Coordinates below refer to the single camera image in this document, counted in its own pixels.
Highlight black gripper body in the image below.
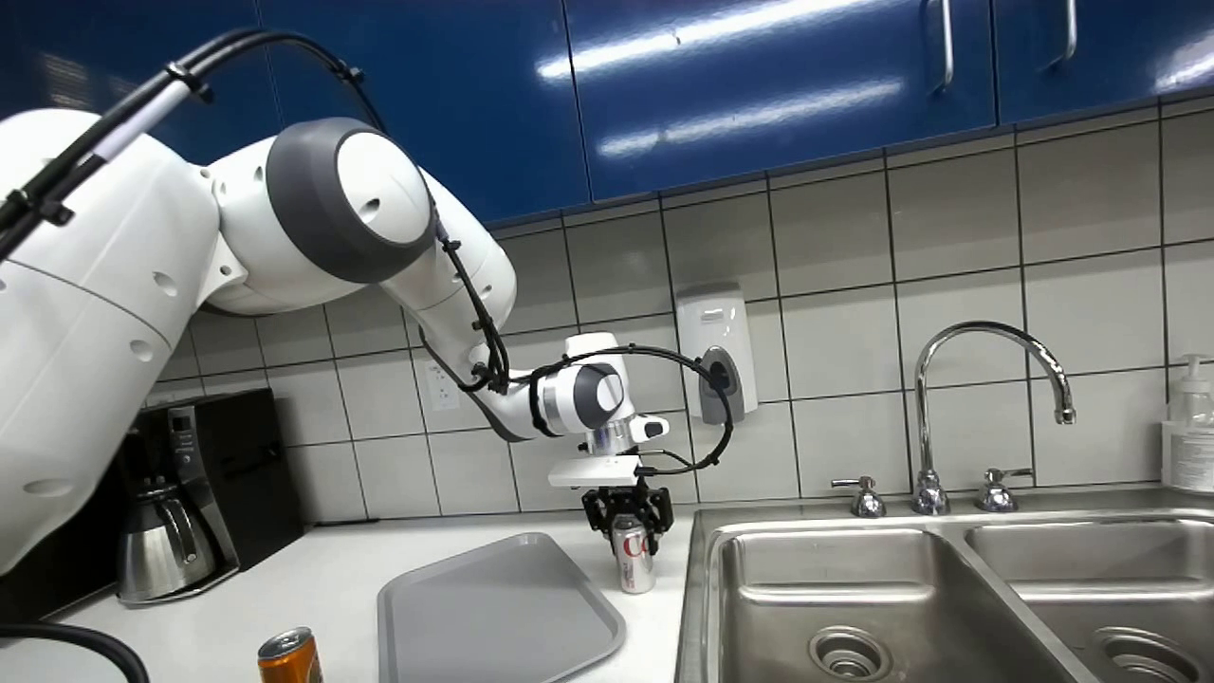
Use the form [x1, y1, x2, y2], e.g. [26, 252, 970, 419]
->
[579, 478, 675, 522]

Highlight silver can with red print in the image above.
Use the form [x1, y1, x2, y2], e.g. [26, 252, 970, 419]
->
[607, 510, 659, 601]

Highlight orange soda can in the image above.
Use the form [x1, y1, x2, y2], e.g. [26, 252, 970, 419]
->
[254, 625, 325, 683]

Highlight grey plastic tray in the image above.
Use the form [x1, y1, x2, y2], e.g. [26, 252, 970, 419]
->
[375, 527, 630, 683]

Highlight stainless steel double sink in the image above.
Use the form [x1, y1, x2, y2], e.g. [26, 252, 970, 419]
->
[675, 503, 1214, 683]

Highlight chrome gooseneck faucet spout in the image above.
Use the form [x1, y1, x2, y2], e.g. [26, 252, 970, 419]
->
[910, 319, 1082, 516]

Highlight black coffee maker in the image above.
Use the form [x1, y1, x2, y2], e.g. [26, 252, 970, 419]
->
[119, 386, 308, 607]

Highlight blue glossy cabinet door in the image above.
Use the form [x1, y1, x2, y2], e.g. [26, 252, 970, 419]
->
[281, 0, 570, 230]
[563, 0, 999, 206]
[989, 0, 1214, 128]
[0, 0, 288, 144]

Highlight stainless steel coffee carafe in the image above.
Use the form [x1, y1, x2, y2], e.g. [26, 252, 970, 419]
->
[121, 478, 224, 603]

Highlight clear soap pump bottle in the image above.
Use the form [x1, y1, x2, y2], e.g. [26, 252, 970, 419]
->
[1156, 351, 1214, 498]

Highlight black microwave oven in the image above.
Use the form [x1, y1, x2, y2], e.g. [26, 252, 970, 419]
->
[0, 522, 130, 625]

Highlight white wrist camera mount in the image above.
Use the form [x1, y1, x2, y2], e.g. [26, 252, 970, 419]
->
[546, 453, 643, 494]

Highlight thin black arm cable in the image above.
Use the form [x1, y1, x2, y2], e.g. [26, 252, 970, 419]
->
[420, 187, 740, 483]

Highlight white wall soap dispenser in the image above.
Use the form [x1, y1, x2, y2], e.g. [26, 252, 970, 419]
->
[675, 288, 762, 430]

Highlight chrome faucet handle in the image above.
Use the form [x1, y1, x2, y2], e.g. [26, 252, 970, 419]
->
[977, 465, 1041, 512]
[832, 475, 888, 521]

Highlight black cable loop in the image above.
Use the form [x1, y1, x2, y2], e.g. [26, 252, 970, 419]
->
[0, 620, 150, 683]

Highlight chrome cabinet door handle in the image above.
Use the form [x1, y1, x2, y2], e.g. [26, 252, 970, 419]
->
[929, 0, 960, 96]
[1044, 0, 1084, 77]

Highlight thick black cable conduit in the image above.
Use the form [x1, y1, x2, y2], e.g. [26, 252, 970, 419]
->
[0, 28, 383, 260]

